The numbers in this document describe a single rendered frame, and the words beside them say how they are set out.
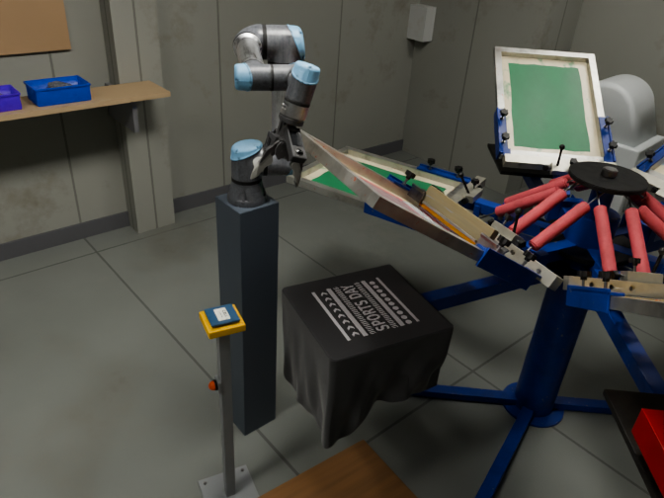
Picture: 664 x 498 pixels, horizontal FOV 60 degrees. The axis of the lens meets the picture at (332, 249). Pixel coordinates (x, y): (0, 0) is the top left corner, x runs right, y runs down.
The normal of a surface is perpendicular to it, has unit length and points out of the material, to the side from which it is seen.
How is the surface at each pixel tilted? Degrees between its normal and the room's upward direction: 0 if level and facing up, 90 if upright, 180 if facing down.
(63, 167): 90
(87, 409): 0
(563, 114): 32
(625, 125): 90
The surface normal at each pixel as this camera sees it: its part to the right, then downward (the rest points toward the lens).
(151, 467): 0.06, -0.86
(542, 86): 0.02, -0.46
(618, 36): -0.76, 0.29
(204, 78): 0.65, 0.43
